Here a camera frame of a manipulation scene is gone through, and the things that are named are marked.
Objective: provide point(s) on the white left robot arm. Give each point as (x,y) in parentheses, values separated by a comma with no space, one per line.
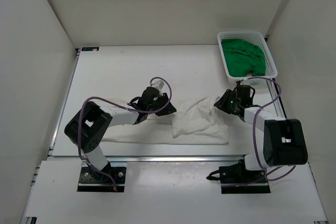
(87,128)

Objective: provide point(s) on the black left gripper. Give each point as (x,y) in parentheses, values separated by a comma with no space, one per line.
(169,109)

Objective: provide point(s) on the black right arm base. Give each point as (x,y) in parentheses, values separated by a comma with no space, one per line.
(236,179)

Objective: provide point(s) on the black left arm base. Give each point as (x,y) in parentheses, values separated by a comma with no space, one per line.
(91,181)

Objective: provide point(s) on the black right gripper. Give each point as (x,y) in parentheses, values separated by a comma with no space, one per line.
(222,104)

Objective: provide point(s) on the aluminium right side rail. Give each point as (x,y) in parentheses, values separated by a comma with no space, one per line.
(282,108)

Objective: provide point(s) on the aluminium rail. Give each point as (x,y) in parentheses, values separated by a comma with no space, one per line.
(282,108)
(174,158)

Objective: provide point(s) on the white t shirt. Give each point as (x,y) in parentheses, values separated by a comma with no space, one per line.
(196,122)

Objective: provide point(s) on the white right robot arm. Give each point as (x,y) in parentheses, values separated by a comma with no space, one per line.
(258,118)

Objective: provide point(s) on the white plastic basket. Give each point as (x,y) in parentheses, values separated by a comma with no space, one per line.
(255,38)

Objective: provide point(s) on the aluminium front rail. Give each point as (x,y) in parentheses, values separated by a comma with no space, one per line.
(174,158)

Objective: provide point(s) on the green t shirt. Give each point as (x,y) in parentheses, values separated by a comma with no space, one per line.
(243,58)

